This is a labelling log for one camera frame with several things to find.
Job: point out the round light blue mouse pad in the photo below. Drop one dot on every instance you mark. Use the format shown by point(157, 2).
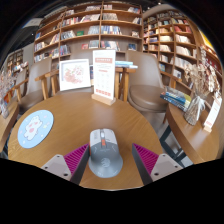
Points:
point(35, 128)

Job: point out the small white sign with stand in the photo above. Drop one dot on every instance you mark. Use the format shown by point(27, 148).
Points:
point(213, 115)

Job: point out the stack of books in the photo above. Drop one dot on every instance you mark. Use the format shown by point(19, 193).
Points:
point(176, 98)

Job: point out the round wooden side table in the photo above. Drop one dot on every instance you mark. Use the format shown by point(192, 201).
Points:
point(6, 126)
point(193, 136)

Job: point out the white sign on wooden base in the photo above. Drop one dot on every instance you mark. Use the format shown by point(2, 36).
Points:
point(104, 75)

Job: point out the curved wooden bookshelf unit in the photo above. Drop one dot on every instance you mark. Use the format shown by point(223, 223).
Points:
point(173, 40)

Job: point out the brown armchair with wooden arms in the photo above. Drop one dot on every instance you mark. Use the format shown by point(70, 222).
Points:
point(35, 83)
point(146, 90)
point(81, 54)

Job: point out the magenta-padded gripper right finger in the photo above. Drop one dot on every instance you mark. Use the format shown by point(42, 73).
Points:
point(145, 159)

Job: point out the wide wooden bookshelf unit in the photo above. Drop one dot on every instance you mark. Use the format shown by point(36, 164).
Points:
point(86, 26)

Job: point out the dark book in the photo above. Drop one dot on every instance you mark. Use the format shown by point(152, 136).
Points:
point(91, 75)

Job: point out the distant wooden bookshelf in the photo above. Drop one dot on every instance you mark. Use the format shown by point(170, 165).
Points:
point(16, 60)

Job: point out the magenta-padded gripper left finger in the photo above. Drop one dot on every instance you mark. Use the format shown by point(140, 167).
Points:
point(78, 159)

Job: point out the white framed flower picture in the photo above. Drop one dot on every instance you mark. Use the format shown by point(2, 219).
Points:
point(75, 75)

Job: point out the glass vase with pink flowers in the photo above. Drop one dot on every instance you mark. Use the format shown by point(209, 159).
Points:
point(4, 93)

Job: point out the white hanging ceiling sign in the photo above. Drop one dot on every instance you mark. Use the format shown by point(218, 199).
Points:
point(32, 22)

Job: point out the grey computer mouse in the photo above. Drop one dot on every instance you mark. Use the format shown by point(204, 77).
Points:
point(105, 156)

